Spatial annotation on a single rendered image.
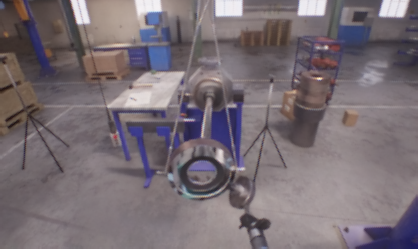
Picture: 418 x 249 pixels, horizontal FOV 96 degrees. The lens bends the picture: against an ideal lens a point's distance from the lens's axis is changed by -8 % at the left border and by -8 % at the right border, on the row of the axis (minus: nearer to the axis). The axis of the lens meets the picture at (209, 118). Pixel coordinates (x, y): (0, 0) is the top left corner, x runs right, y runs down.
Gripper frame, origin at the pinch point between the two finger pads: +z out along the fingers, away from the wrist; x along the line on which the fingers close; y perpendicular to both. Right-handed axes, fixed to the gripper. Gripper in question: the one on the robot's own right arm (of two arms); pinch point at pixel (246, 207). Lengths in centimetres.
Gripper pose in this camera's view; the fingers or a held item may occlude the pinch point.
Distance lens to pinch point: 125.7
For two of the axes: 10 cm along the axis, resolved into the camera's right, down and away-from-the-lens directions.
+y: -6.2, 7.4, 2.5
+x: 7.8, 5.4, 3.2
